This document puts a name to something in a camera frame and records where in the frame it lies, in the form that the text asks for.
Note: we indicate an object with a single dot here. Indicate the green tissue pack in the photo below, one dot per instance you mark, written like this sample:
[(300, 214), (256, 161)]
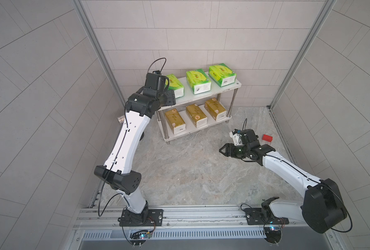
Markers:
[(175, 85), (198, 81), (222, 74)]

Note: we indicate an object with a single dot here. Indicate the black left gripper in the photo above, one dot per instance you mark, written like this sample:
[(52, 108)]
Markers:
[(169, 97)]

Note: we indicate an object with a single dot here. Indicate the white two-tier shelf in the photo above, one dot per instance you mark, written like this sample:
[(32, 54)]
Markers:
[(190, 98)]

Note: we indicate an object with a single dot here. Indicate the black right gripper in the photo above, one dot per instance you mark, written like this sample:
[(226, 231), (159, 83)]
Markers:
[(226, 151)]

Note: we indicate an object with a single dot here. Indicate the glittery microphone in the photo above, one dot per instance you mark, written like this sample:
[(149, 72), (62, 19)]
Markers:
[(121, 119)]

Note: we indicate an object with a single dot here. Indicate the red small block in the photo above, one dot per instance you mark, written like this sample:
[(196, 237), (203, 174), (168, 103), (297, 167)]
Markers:
[(267, 138)]

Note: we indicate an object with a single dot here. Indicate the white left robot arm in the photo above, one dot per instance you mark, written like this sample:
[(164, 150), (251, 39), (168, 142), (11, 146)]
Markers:
[(117, 170)]

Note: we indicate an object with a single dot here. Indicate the gold tissue pack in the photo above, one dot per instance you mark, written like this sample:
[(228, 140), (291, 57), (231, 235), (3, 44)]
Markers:
[(215, 109), (196, 115), (175, 121)]

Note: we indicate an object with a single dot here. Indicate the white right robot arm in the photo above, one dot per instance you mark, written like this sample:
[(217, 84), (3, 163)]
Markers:
[(322, 207)]

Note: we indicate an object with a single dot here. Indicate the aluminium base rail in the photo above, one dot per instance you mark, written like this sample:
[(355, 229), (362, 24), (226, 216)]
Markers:
[(182, 223)]

